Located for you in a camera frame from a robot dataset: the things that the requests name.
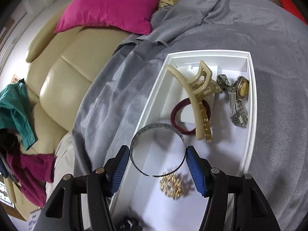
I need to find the gold rhinestone brooch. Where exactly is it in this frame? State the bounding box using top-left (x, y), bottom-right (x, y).
top-left (159, 173), bottom-right (183, 200)

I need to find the grey glitter bangle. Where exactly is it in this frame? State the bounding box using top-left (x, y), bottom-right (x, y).
top-left (130, 122), bottom-right (187, 178)

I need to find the red hair tie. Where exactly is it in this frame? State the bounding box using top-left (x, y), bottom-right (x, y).
top-left (170, 96), bottom-right (212, 136)

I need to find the beige hair claw clip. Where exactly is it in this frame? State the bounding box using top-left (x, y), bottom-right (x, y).
top-left (166, 60), bottom-right (222, 142)

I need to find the white jewelry box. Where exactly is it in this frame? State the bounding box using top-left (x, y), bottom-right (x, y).
top-left (110, 50), bottom-right (257, 230)

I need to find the magenta garment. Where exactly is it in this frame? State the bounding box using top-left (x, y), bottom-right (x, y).
top-left (6, 153), bottom-right (55, 208)

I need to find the teal shirt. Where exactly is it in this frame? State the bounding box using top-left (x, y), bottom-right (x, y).
top-left (0, 79), bottom-right (37, 150)

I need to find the grey blanket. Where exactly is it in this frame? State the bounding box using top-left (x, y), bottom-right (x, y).
top-left (73, 0), bottom-right (307, 230)

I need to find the magenta pillow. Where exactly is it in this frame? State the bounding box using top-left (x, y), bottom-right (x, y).
top-left (54, 0), bottom-right (160, 35)

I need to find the red pillow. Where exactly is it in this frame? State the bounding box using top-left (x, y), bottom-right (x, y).
top-left (278, 0), bottom-right (307, 24)

